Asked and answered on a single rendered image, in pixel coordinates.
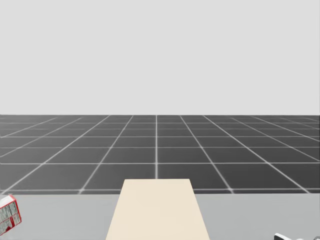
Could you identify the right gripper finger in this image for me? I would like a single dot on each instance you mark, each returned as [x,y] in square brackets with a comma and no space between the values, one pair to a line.
[281,237]

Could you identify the tall board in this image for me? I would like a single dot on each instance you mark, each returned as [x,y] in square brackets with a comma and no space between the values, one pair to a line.
[157,212]

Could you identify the red and white carton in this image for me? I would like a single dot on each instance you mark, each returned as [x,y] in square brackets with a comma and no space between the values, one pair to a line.
[9,212]

